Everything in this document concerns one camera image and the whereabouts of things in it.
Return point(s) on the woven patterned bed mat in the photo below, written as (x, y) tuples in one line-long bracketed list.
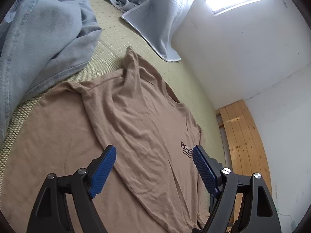
[(109, 36)]

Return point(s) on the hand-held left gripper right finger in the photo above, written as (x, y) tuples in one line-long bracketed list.
[(204, 172)]

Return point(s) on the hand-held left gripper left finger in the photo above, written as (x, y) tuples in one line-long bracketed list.
[(103, 172)]

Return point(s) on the light blue pants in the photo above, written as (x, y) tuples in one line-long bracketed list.
[(43, 41)]

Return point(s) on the tan t-shirt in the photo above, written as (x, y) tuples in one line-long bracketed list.
[(136, 116)]

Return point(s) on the wooden bed board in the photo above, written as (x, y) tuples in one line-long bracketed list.
[(245, 138)]

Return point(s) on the light blue blanket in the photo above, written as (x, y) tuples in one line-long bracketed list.
[(158, 24)]

